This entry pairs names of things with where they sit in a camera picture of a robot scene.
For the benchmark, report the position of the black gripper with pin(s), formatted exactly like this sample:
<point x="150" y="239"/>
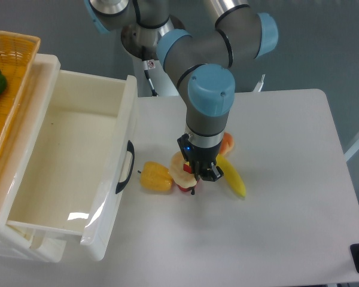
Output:
<point x="202" y="155"/>

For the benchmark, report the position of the pale glazed donut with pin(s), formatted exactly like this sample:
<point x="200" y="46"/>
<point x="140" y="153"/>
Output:
<point x="176" y="169"/>

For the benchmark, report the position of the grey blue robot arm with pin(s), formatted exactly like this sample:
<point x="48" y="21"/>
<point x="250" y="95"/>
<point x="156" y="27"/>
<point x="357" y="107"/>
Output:
<point x="198" y="68"/>

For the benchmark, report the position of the open white upper drawer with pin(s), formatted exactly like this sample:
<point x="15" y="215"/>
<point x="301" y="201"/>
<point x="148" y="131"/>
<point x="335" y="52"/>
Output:
<point x="68" y="189"/>

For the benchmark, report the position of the white drawer cabinet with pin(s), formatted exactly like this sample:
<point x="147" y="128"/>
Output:
<point x="26" y="243"/>

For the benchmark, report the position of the yellow banana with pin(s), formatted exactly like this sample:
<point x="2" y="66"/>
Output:
<point x="232" y="176"/>

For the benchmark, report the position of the orange peach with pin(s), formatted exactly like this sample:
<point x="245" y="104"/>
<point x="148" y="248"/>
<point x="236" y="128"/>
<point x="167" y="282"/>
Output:
<point x="227" y="144"/>

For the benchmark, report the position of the yellow bell pepper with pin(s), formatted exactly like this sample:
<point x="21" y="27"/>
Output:
<point x="155" y="177"/>

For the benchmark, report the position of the orange wicker basket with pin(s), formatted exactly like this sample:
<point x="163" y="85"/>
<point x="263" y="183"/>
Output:
<point x="17" y="54"/>

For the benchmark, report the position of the black drawer handle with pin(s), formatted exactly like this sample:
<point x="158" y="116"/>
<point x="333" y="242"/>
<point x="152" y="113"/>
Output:
<point x="127" y="168"/>

